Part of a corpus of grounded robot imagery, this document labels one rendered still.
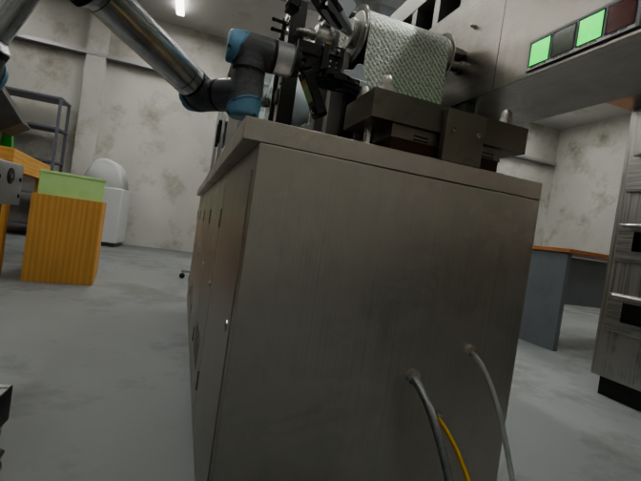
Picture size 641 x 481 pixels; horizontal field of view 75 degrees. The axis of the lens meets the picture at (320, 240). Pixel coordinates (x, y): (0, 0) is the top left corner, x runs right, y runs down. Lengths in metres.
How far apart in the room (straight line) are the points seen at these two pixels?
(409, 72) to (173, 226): 7.31
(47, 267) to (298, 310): 3.38
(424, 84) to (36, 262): 3.43
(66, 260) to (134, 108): 4.92
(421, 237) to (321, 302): 0.24
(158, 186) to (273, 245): 7.54
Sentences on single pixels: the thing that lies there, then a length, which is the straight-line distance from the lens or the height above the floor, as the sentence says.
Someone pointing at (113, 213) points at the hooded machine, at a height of 0.55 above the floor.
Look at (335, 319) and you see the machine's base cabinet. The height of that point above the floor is 0.56.
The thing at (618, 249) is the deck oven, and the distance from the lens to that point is 3.02.
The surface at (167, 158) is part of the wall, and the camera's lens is 8.29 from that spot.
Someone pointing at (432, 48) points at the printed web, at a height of 1.25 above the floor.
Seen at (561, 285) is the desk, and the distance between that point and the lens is 4.15.
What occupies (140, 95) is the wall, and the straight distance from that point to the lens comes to 8.52.
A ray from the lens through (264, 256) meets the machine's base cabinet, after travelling 0.74.
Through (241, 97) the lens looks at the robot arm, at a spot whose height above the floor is 0.99.
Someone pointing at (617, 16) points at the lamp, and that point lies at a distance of 1.01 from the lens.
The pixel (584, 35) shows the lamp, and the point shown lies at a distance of 1.04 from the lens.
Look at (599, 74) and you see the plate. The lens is 1.13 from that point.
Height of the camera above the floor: 0.72
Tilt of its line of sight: 1 degrees down
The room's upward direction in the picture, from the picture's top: 8 degrees clockwise
